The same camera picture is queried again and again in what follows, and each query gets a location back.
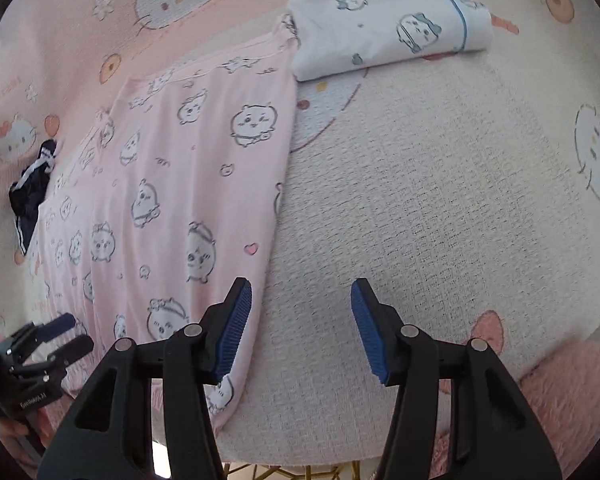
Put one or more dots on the pink fluffy cover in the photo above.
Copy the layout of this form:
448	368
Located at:
570	385

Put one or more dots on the white printed folded garment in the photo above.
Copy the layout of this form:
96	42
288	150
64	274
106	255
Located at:
380	25

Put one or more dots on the cat printed blanket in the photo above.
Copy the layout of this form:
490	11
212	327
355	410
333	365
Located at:
430	185

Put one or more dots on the gold metal frame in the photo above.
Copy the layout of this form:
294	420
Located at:
305	473

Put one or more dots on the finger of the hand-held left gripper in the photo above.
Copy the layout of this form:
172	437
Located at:
57	326
72	350

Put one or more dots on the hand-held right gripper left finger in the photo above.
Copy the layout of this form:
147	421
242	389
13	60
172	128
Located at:
235	330

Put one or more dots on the navy shorts with white stripes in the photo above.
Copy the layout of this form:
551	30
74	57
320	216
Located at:
30	195

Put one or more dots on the pink printed pajama pants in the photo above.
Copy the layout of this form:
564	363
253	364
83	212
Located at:
180	185

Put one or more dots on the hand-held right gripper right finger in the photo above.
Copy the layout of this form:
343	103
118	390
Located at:
370	330

